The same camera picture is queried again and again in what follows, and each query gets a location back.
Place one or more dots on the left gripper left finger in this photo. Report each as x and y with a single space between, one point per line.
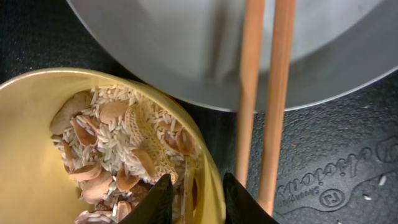
156 207

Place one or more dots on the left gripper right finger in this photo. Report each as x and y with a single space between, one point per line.
241 208

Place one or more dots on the food scraps with rice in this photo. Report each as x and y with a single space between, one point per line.
116 144

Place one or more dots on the yellow bowl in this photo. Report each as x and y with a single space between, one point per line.
35 187

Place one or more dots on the wooden chopstick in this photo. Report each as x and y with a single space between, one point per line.
283 30
248 73

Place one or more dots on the grey round plate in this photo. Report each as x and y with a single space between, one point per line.
191 49

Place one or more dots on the round black serving tray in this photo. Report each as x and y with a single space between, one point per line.
43 34

